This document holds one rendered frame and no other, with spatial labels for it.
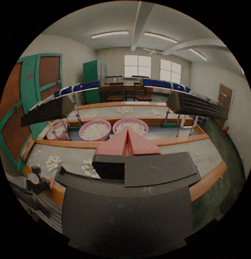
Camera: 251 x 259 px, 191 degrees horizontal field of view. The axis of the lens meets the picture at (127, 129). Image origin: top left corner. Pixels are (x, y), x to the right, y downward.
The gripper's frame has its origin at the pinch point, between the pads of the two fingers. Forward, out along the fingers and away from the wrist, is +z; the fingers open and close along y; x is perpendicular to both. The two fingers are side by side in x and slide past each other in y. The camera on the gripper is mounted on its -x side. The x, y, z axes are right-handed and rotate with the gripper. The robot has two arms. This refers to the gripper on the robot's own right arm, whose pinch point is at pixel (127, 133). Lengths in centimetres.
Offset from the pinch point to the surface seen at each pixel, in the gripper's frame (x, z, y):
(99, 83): -2, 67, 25
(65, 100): -3.1, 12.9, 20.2
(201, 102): -2.9, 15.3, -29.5
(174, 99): -1.9, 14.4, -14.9
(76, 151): 32, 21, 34
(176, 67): -119, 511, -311
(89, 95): 51, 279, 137
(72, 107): 1.2, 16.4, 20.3
